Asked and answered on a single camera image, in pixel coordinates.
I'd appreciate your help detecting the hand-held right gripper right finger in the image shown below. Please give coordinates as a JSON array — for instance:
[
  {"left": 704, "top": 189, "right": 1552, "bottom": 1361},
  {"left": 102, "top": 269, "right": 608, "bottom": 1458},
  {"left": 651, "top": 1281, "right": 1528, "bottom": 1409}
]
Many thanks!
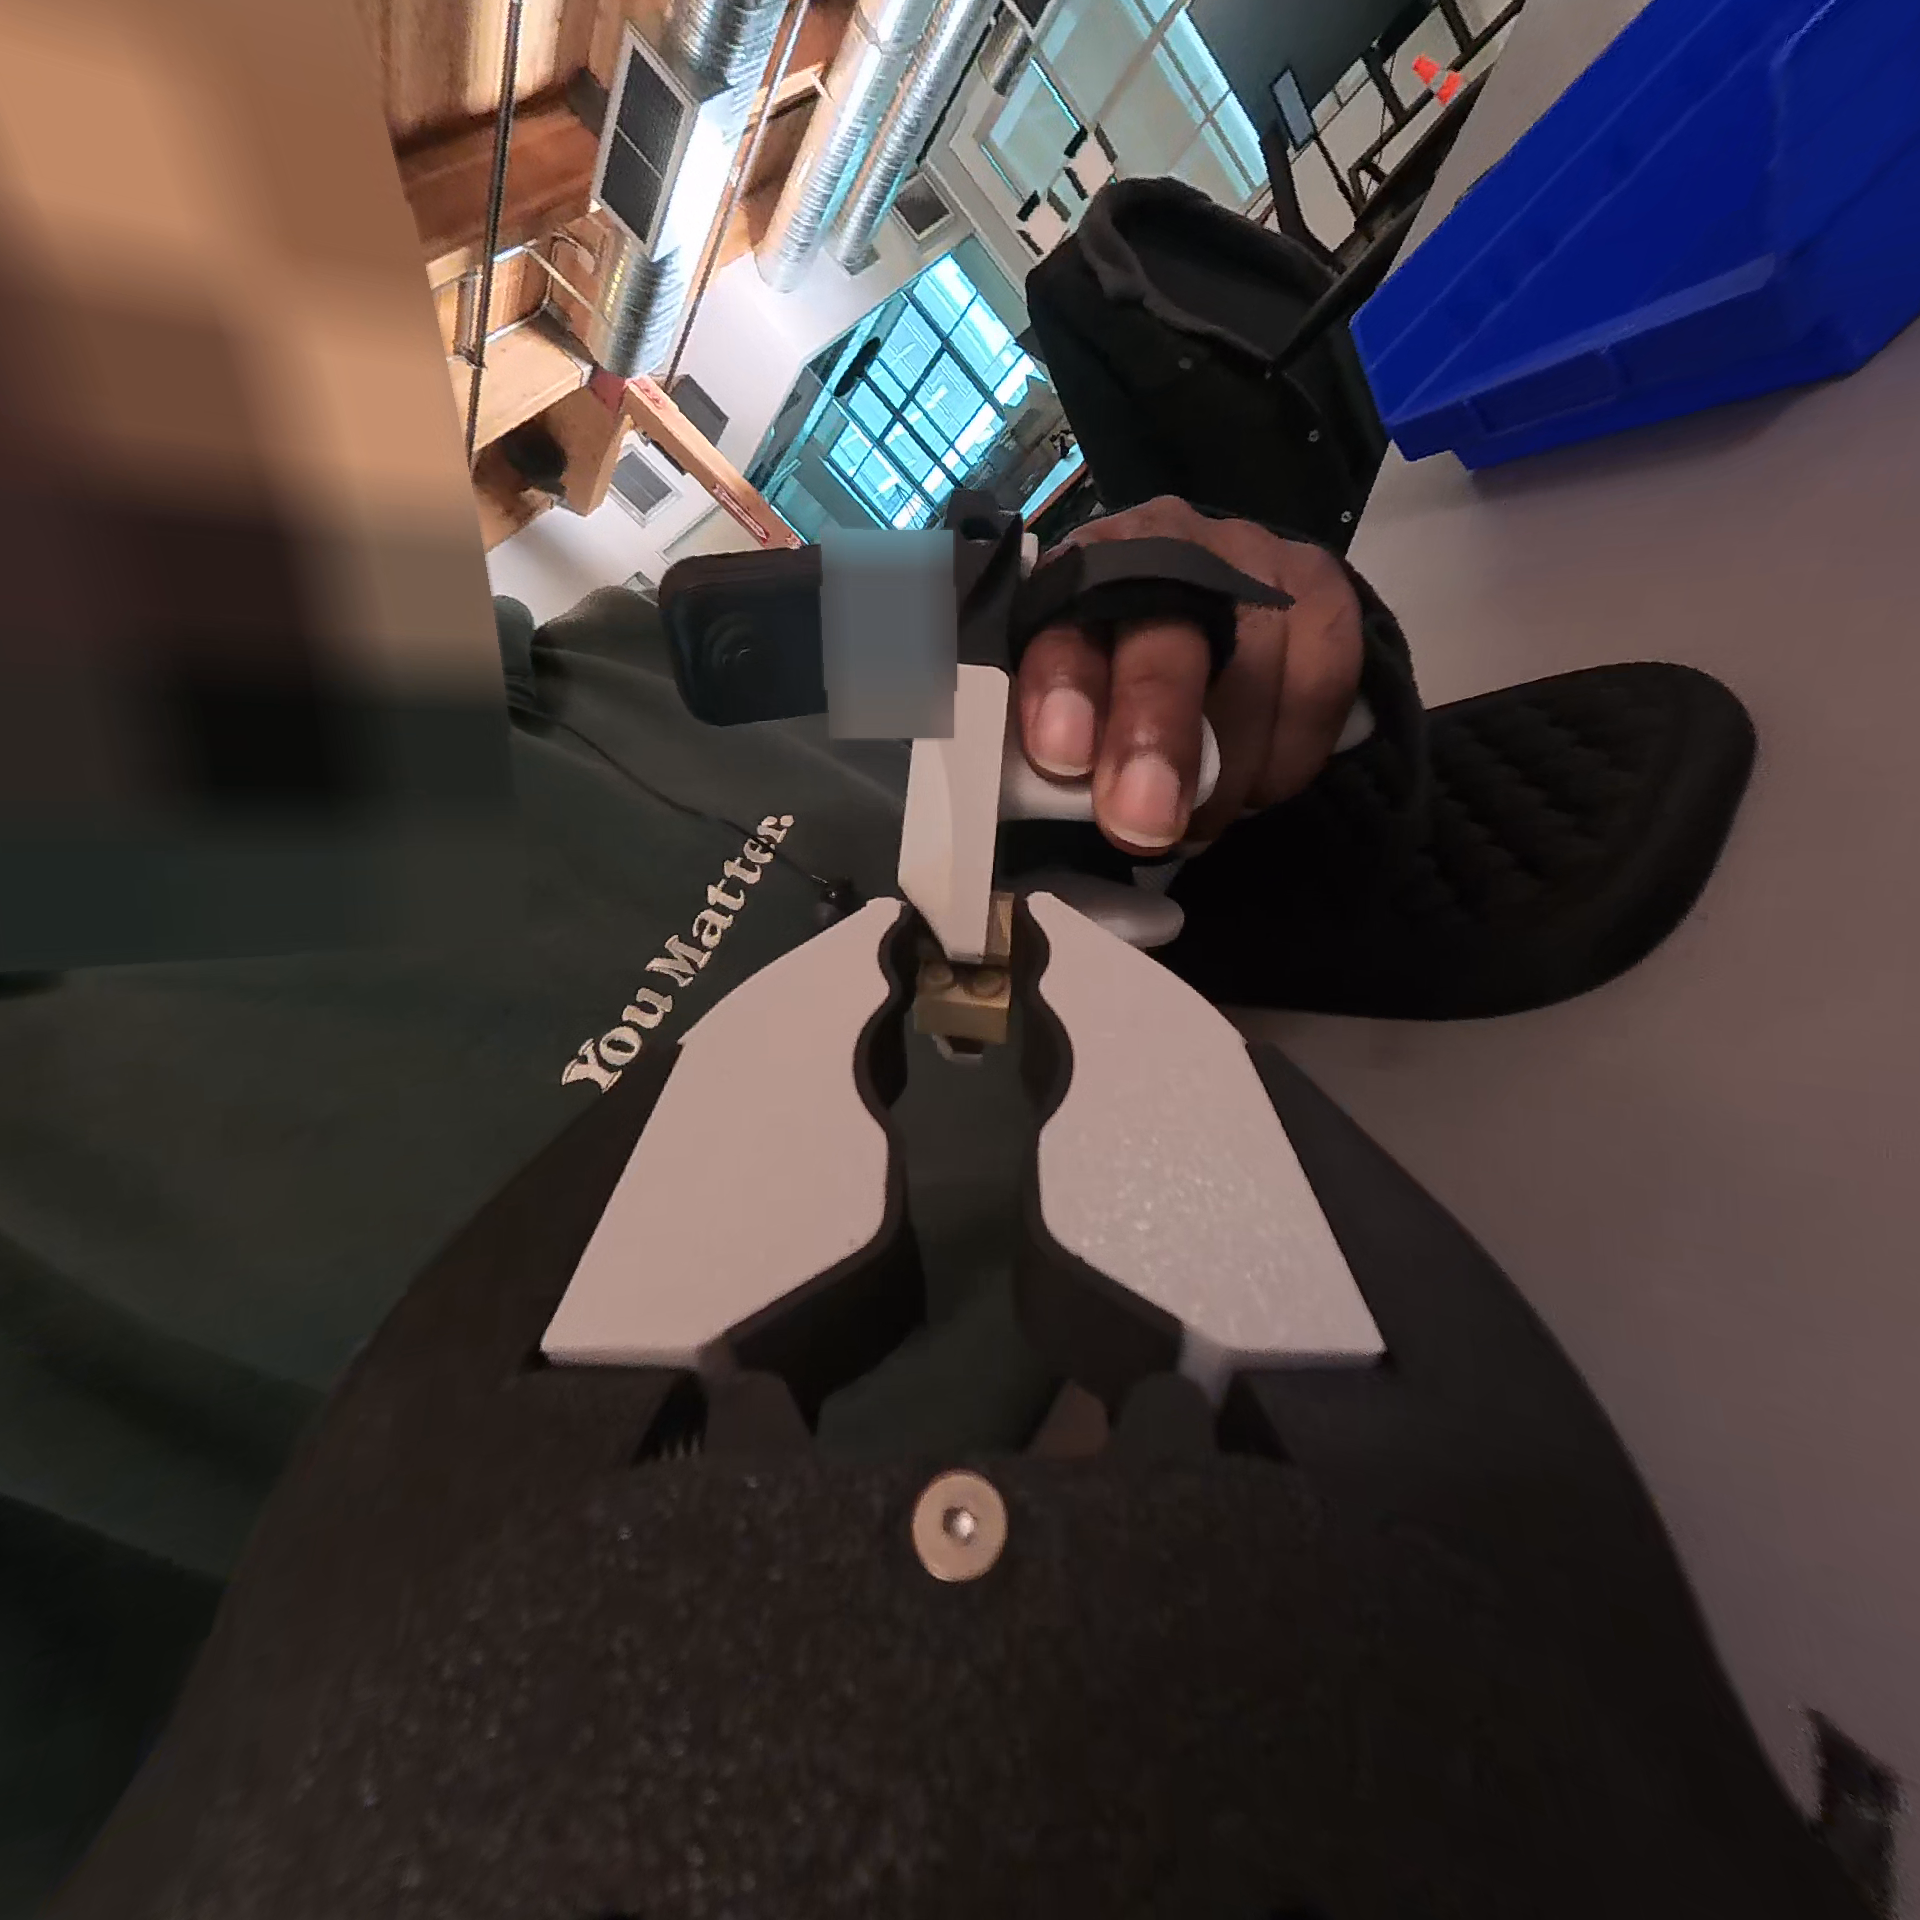
[{"left": 1004, "top": 892, "right": 1388, "bottom": 1430}]

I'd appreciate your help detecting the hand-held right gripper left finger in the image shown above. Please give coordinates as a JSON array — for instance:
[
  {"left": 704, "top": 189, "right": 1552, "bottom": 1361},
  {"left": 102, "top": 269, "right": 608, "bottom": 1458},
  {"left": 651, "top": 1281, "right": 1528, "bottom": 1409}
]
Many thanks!
[{"left": 536, "top": 894, "right": 921, "bottom": 1430}]

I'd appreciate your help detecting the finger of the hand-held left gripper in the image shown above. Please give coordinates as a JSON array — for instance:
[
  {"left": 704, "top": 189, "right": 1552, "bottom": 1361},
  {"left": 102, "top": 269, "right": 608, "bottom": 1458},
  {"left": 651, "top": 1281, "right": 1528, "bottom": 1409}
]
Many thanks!
[{"left": 897, "top": 666, "right": 1005, "bottom": 964}]

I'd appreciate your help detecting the tan two-by-two brick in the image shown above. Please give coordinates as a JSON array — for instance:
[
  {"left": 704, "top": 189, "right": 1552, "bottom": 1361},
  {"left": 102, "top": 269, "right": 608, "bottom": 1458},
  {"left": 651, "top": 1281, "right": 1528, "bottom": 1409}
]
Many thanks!
[{"left": 909, "top": 961, "right": 1019, "bottom": 1053}]

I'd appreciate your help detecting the grey desk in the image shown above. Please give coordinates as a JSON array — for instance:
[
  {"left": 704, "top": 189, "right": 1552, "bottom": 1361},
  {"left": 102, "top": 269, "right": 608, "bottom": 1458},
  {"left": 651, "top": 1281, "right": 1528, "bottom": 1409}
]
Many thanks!
[{"left": 1199, "top": 61, "right": 1920, "bottom": 1771}]

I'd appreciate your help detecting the person's left hand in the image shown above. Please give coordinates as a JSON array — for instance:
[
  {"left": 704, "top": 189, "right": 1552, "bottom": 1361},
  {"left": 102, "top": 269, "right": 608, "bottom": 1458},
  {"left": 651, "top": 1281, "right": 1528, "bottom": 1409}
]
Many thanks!
[{"left": 1011, "top": 501, "right": 1366, "bottom": 847}]

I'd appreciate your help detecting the large grid window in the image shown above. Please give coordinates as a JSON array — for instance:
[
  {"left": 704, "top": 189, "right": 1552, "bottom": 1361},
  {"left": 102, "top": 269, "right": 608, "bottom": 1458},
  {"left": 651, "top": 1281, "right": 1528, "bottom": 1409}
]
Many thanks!
[{"left": 746, "top": 250, "right": 1083, "bottom": 532}]

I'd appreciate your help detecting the person in green sweatshirt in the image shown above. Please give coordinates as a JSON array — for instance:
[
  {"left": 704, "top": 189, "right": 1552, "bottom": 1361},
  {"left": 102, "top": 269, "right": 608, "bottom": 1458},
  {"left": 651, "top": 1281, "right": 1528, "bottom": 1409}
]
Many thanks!
[{"left": 0, "top": 590, "right": 1037, "bottom": 1653}]

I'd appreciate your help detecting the blue plastic bin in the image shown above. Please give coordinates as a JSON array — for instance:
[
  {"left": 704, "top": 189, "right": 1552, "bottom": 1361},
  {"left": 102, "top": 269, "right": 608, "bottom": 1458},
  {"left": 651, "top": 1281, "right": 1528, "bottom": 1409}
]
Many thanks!
[{"left": 1349, "top": 0, "right": 1920, "bottom": 474}]

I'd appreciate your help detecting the silver ventilation duct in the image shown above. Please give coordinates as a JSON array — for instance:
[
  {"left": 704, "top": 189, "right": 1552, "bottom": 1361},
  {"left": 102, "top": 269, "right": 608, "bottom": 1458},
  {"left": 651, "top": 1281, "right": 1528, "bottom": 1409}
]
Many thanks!
[{"left": 592, "top": 0, "right": 1011, "bottom": 377}]

